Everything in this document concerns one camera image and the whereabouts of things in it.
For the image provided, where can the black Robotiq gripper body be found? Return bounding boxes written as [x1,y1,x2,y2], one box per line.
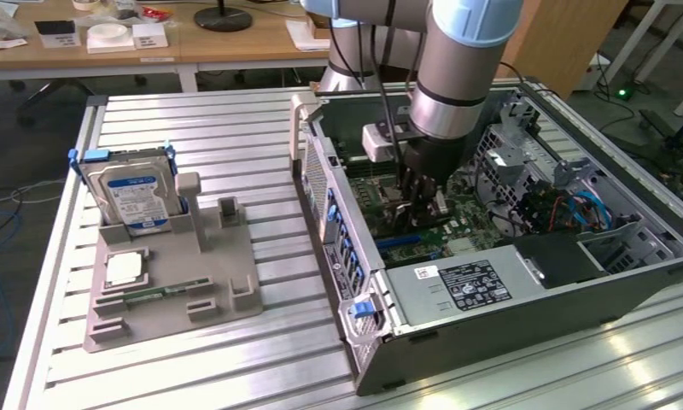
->
[403,136,467,186]

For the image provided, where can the CPU socket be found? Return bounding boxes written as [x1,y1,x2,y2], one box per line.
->
[374,177,403,205]

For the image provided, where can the green motherboard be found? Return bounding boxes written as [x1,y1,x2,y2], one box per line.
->
[340,151,516,268]

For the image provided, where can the blue expansion slot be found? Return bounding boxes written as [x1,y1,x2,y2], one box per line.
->
[374,233,423,251]

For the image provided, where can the metal disk bay cage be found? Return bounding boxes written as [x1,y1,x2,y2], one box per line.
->
[471,123,554,223]

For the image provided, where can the grey power supply unit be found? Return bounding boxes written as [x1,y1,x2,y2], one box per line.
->
[383,245,547,328]

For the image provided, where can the dark grey open PC case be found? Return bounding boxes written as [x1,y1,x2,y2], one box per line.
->
[287,76,683,396]

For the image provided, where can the wooden cabinet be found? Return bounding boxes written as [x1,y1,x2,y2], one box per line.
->
[491,0,631,93]

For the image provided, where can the white booklet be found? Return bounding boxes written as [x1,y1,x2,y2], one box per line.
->
[286,19,332,51]

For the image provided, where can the wooden desk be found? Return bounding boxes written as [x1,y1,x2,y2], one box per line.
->
[0,0,434,93]

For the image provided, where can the grey plastic parts rack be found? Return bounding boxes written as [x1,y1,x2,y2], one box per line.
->
[82,171,263,354]

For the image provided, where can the hard disk in blue carrier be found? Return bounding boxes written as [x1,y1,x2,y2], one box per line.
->
[69,144,186,237]

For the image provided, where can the black round lamp base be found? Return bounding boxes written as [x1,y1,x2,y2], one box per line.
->
[191,0,255,32]

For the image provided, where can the green RAM stick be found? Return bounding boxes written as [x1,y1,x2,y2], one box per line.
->
[122,279,211,305]

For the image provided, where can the silver CPU chip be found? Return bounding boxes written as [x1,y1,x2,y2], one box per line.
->
[105,254,147,288]

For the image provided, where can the small plain white box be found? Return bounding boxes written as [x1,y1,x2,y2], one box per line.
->
[130,23,169,50]

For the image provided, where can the white box with black top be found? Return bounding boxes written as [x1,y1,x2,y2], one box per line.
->
[33,20,82,49]

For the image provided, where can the clear plastic bag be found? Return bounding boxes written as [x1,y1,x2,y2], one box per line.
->
[0,0,29,39]

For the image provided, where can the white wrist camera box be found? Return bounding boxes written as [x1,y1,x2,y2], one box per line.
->
[362,123,410,162]

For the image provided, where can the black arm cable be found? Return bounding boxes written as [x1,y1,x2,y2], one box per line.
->
[368,23,414,191]

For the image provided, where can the black power cable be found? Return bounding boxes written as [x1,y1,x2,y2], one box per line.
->
[495,61,526,85]

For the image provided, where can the blue data wires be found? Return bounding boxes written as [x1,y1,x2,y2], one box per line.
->
[568,190,614,231]

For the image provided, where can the white table frame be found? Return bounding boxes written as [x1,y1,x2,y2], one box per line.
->
[588,0,683,116]

